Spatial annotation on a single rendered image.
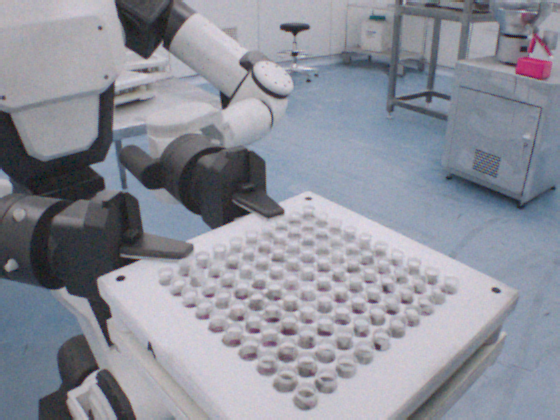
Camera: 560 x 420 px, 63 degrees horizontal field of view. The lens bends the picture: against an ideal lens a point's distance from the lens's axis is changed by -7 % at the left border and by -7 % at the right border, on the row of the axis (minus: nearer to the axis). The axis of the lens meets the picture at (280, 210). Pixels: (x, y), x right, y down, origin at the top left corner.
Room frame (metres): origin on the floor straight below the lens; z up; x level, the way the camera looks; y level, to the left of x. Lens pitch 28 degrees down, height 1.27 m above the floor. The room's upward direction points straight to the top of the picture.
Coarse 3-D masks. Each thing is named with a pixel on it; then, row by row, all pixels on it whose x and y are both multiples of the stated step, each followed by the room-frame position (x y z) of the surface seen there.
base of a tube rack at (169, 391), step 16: (112, 320) 0.31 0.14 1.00; (112, 336) 0.31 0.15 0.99; (128, 336) 0.29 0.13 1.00; (128, 352) 0.28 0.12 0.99; (144, 352) 0.28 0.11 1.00; (480, 352) 0.27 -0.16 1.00; (496, 352) 0.28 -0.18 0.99; (144, 368) 0.26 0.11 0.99; (160, 368) 0.26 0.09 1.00; (464, 368) 0.26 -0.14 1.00; (480, 368) 0.26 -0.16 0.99; (160, 384) 0.24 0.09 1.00; (176, 384) 0.24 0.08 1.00; (448, 384) 0.24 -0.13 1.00; (464, 384) 0.25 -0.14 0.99; (160, 400) 0.25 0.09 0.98; (176, 400) 0.23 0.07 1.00; (192, 400) 0.23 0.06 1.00; (432, 400) 0.23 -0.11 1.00; (448, 400) 0.23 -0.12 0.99; (176, 416) 0.23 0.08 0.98; (192, 416) 0.22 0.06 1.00; (416, 416) 0.21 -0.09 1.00; (432, 416) 0.22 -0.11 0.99
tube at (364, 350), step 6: (360, 342) 0.23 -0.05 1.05; (366, 342) 0.23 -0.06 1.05; (360, 348) 0.23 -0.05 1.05; (366, 348) 0.23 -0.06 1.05; (372, 348) 0.23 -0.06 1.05; (354, 354) 0.23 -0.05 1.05; (360, 354) 0.22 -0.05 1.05; (366, 354) 0.22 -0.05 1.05; (372, 354) 0.22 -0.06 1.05; (360, 360) 0.22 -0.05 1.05; (366, 360) 0.22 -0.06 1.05; (372, 360) 0.22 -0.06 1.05
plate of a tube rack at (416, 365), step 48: (192, 240) 0.37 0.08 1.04; (384, 240) 0.37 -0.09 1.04; (144, 288) 0.30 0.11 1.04; (480, 288) 0.30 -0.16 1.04; (144, 336) 0.25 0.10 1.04; (192, 336) 0.25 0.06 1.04; (288, 336) 0.25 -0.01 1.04; (432, 336) 0.25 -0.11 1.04; (480, 336) 0.25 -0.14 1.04; (192, 384) 0.21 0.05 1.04; (240, 384) 0.20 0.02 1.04; (384, 384) 0.20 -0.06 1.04; (432, 384) 0.21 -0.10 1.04
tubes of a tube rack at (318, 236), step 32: (320, 224) 0.38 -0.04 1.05; (224, 256) 0.33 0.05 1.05; (256, 256) 0.33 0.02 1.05; (288, 256) 0.33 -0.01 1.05; (320, 256) 0.33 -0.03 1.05; (352, 256) 0.33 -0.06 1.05; (384, 256) 0.33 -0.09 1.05; (224, 288) 0.29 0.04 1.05; (256, 288) 0.30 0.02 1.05; (288, 288) 0.30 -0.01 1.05; (320, 288) 0.30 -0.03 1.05; (352, 288) 0.30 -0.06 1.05; (384, 288) 0.29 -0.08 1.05; (416, 288) 0.29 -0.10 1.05; (256, 320) 0.26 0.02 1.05; (288, 320) 0.26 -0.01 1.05; (320, 320) 0.26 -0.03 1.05; (352, 320) 0.25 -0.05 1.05; (384, 320) 0.26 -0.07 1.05; (288, 352) 0.22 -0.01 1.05; (320, 352) 0.22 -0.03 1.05
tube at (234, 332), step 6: (228, 324) 0.25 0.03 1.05; (234, 324) 0.25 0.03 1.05; (240, 324) 0.25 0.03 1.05; (228, 330) 0.25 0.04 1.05; (234, 330) 0.25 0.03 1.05; (240, 330) 0.25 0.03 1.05; (228, 336) 0.24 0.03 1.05; (234, 336) 0.24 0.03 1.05; (240, 336) 0.24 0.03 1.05; (228, 342) 0.24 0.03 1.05; (234, 342) 0.24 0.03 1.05; (240, 342) 0.24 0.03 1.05
